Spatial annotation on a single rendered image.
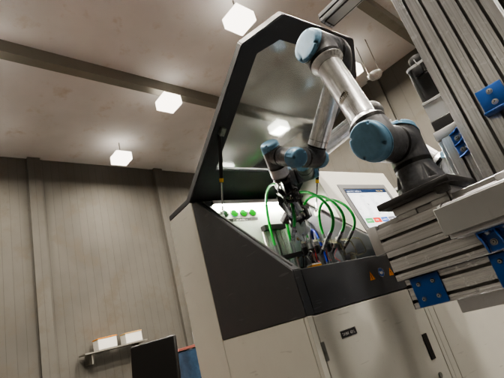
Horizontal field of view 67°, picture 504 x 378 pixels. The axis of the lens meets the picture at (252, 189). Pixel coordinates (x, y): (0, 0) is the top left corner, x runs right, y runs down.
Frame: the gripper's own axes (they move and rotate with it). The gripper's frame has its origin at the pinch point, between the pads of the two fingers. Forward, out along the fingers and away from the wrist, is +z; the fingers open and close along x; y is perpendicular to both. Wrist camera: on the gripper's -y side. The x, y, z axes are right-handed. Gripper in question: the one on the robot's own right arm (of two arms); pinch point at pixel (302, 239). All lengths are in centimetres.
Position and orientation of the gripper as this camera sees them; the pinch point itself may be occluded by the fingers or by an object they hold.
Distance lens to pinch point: 179.1
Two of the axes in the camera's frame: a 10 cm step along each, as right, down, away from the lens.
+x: 8.0, 0.0, 6.0
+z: 2.6, 9.0, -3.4
